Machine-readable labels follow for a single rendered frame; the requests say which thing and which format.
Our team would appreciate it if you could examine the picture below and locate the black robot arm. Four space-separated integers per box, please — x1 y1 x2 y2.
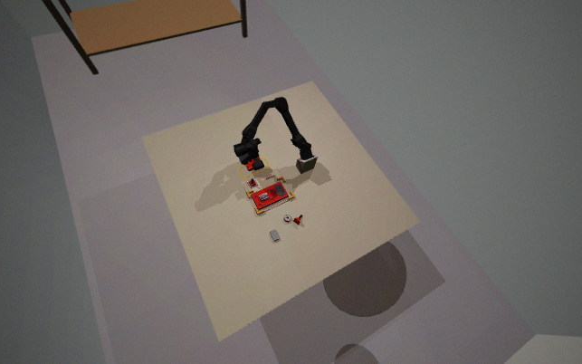
234 97 314 165

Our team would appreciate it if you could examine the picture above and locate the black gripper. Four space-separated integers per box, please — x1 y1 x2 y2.
248 150 264 170

